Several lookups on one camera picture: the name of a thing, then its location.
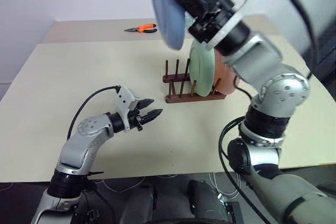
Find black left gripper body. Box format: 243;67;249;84
128;108;148;132

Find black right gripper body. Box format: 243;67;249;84
188;0;236;44

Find blue plate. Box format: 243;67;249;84
148;0;188;50

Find brown wooden dish rack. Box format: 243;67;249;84
162;59;227;104

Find green plate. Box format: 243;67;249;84
189;38;216;98

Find pink plate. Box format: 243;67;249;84
213;48;238;95

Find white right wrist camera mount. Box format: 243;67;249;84
202;0;266;50

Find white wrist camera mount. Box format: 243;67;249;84
202;0;266;50
115;86;141;133

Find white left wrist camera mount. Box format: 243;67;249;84
115;86;141;133

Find orange handled pliers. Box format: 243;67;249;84
124;23;159;35

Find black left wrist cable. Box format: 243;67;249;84
67;85;121;141

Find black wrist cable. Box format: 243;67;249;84
269;0;320;79
67;85;121;141

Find thin white wire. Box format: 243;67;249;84
103;173;180;194
208;172;249;200

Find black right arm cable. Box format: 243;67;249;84
219;115;279;224

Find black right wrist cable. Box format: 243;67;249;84
269;0;320;79

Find black box with bracket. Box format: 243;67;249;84
218;194;243;224

